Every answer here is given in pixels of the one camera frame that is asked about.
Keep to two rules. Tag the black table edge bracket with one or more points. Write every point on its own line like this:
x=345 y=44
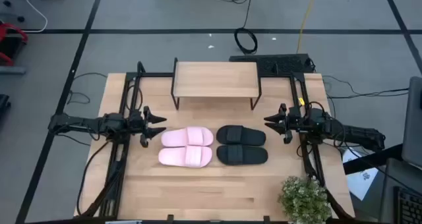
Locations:
x=170 y=218
x=266 y=219

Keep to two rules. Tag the wooden shelf with black legs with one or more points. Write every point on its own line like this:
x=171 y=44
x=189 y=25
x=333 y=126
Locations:
x=214 y=79

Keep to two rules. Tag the black slide sandal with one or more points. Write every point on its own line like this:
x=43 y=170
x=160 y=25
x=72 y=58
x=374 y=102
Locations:
x=240 y=135
x=242 y=155

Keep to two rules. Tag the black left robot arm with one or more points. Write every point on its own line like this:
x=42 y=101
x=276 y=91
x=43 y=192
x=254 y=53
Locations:
x=82 y=123

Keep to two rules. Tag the grey monitor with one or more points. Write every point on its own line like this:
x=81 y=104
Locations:
x=413 y=125

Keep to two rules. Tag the black caster wheel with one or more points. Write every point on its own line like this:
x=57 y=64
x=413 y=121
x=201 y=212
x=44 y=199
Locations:
x=6 y=3
x=20 y=19

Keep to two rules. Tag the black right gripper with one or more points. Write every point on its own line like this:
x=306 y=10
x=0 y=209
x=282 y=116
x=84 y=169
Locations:
x=298 y=122

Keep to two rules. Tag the red cart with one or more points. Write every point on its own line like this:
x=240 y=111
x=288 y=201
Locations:
x=4 y=33

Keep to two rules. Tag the black keyboard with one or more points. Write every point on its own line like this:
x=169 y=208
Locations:
x=410 y=207

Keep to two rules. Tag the black metal rig frame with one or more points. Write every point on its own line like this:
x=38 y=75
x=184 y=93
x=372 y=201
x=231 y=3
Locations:
x=145 y=75

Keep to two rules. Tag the grey flat base plate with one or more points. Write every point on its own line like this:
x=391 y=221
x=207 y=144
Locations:
x=11 y=70

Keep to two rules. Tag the pink slide sandal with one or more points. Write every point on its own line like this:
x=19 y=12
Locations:
x=188 y=136
x=184 y=156

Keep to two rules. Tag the white paper sheet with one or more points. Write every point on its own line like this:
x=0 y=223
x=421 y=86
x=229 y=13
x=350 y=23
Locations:
x=362 y=184

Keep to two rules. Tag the grey desk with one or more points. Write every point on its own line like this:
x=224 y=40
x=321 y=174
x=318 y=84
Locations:
x=389 y=184

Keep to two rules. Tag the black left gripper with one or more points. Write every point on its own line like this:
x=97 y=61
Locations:
x=138 y=123

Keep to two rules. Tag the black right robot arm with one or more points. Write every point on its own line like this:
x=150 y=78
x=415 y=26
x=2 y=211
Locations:
x=356 y=135

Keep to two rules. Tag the black chair base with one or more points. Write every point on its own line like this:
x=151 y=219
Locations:
x=4 y=103

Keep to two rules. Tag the green potted plant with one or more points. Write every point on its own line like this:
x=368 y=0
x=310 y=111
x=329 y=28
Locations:
x=305 y=201

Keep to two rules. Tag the black desk bar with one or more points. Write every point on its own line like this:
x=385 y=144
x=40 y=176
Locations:
x=372 y=158

